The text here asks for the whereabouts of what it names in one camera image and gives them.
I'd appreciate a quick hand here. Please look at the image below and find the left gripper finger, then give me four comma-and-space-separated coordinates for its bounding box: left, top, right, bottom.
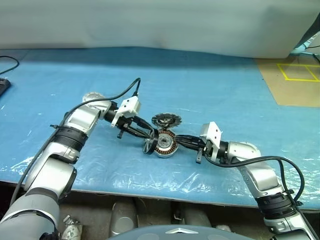
125, 125, 155, 141
134, 116, 159, 138

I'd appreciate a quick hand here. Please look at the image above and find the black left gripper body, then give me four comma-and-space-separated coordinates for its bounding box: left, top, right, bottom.
115, 114, 141, 140

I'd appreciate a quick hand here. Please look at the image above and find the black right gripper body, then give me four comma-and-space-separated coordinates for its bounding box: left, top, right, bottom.
195, 138, 214, 165

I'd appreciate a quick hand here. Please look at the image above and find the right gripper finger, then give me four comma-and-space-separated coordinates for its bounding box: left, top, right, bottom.
174, 134, 203, 144
177, 142, 204, 151

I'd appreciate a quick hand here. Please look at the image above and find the silver spoked motor rotor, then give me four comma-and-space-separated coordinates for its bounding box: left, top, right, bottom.
142, 136, 159, 156

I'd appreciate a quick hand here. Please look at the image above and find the finned motor cover with circuit board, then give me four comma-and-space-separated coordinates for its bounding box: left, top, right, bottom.
151, 112, 182, 129

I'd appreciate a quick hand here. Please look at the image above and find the motor housing with copper windings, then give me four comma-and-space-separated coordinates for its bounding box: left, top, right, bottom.
152, 129, 180, 159

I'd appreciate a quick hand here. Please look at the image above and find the grey rounded cylinder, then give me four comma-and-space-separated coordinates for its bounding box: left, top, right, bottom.
179, 209, 213, 227
109, 199, 138, 237

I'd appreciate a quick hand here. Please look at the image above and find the grey robot torso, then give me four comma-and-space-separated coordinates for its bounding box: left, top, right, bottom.
107, 224, 256, 240

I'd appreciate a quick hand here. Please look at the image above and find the white backdrop sheet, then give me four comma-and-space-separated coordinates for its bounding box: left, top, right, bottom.
0, 0, 320, 60

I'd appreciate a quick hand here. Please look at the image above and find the brown cardboard sheet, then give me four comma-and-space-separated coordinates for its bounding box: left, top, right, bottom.
254, 56, 320, 108

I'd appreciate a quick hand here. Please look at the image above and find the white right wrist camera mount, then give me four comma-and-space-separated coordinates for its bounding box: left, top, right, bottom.
199, 121, 224, 162

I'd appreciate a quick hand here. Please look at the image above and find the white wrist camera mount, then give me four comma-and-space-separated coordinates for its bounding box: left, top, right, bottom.
199, 121, 224, 162
110, 96, 142, 128

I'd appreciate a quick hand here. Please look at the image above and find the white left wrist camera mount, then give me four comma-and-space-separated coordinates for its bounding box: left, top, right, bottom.
110, 96, 142, 128

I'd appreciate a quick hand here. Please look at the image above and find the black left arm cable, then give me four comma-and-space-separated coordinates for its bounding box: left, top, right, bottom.
8, 77, 141, 213

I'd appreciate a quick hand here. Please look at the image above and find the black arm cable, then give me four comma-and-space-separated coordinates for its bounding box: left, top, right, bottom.
277, 158, 320, 240
8, 77, 141, 213
202, 152, 306, 205

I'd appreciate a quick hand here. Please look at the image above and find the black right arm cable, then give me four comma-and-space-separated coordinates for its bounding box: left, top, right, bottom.
277, 158, 320, 240
202, 152, 306, 205

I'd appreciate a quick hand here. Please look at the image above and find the silver metal bracket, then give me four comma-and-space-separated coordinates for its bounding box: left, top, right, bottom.
61, 216, 83, 240

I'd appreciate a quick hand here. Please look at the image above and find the thin black cable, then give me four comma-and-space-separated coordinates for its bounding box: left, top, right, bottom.
0, 55, 20, 75

